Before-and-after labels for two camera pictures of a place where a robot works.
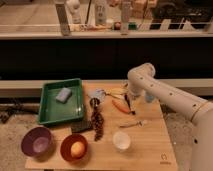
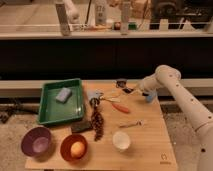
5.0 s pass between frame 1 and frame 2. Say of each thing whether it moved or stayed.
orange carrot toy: stayed
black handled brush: moved
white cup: stayed
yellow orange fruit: stayed
